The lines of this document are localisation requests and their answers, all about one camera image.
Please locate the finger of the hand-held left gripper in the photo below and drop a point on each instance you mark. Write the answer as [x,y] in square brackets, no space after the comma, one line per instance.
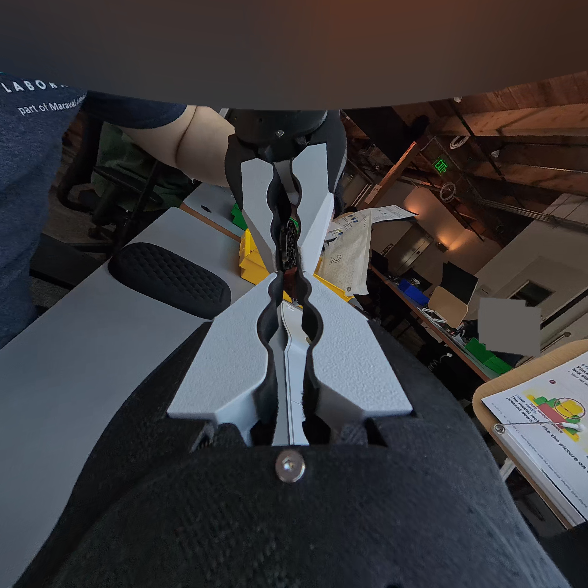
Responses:
[317,197]
[257,206]

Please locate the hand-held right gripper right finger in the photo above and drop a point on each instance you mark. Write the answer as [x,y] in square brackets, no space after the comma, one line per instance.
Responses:
[358,363]

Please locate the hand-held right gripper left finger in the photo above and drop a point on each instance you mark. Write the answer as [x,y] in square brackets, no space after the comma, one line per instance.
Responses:
[220,363]

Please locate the black and brown brick assembly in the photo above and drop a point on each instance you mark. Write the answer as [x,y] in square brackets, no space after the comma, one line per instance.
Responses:
[289,243]

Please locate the person's left forearm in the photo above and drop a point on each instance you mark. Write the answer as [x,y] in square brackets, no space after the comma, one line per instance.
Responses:
[197,142]

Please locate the green plastic bin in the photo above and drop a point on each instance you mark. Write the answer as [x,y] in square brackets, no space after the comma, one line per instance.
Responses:
[487,356]
[236,218]

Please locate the yellow plastic bin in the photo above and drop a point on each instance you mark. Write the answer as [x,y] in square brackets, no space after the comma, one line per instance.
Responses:
[252,266]

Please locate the white numbered paper bag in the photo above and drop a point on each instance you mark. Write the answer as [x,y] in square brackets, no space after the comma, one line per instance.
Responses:
[349,257]

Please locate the printed paper sheet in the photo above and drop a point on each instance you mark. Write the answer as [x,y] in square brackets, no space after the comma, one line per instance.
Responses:
[390,212]

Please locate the blue plastic bin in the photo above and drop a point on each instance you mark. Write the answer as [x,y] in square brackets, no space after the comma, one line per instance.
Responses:
[413,291]

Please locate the black wrist rest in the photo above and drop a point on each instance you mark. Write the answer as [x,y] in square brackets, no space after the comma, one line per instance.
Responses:
[170,280]

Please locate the tan chair back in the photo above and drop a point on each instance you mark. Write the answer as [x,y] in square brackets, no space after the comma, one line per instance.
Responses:
[448,305]

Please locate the green exit sign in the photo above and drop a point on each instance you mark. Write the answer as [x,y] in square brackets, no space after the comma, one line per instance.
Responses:
[440,165]

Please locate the black monitor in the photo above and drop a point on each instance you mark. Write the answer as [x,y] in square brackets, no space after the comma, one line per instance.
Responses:
[459,280]

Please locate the black office chair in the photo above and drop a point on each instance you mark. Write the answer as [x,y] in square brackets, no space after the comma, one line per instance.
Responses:
[115,179]

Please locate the tan wooden board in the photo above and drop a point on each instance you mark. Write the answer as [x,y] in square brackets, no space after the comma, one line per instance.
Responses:
[505,372]

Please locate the instruction sheet with yellow picture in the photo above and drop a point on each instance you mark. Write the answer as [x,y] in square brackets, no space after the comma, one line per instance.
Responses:
[542,441]

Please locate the person's blue shirt torso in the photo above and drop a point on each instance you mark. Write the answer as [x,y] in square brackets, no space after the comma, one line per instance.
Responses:
[27,206]

